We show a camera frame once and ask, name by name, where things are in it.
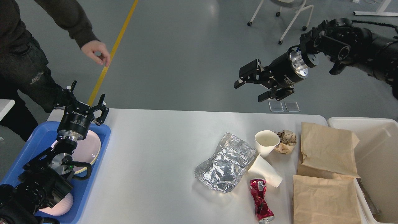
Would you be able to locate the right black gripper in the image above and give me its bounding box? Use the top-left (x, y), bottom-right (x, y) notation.
top-left (234, 50), bottom-right (309, 102)

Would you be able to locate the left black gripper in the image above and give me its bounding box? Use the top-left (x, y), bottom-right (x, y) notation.
top-left (53, 80), bottom-right (109, 141)

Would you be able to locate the pink plate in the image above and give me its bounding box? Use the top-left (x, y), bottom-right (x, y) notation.
top-left (50, 130), bottom-right (101, 175)

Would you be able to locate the brown paper bag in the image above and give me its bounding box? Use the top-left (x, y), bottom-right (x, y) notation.
top-left (297, 122), bottom-right (360, 180)
top-left (293, 175), bottom-right (362, 224)

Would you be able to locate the pink mug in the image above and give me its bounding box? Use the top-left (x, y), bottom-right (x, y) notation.
top-left (39, 193), bottom-right (74, 217)

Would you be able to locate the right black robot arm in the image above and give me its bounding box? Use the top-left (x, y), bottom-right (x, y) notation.
top-left (234, 18), bottom-right (398, 102)

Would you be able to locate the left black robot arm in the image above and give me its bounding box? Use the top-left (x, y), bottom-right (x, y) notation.
top-left (1, 81), bottom-right (109, 224)

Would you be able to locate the left clear floor plate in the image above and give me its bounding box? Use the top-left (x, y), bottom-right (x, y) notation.
top-left (268, 101), bottom-right (284, 112)

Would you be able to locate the blue plastic tray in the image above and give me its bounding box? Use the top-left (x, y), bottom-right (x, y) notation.
top-left (1, 121), bottom-right (111, 224)

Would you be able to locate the upright white paper cup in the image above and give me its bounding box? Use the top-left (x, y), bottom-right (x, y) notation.
top-left (254, 130), bottom-right (280, 158)

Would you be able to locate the crumpled brown paper ball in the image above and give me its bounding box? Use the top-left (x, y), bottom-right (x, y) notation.
top-left (273, 129), bottom-right (297, 155)

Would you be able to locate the person in dark clothes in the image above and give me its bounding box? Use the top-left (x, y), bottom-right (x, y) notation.
top-left (0, 0), bottom-right (111, 141)

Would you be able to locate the white side table left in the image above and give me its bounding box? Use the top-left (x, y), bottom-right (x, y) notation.
top-left (0, 98), bottom-right (15, 121)

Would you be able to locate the white chair top right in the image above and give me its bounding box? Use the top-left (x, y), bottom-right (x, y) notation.
top-left (247, 0), bottom-right (314, 45)

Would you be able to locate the lying white paper cup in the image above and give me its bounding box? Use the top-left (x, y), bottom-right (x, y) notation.
top-left (247, 155), bottom-right (283, 188)

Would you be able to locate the crumpled aluminium foil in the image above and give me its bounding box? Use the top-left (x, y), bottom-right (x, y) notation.
top-left (194, 132), bottom-right (258, 194)

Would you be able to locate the white plastic bin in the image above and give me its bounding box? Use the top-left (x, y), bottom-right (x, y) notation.
top-left (327, 117), bottom-right (398, 224)

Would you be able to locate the crushed red can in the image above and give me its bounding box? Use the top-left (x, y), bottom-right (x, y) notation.
top-left (249, 179), bottom-right (275, 224)

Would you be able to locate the white table frame corner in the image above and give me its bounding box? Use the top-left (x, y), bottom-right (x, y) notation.
top-left (353, 0), bottom-right (398, 17)

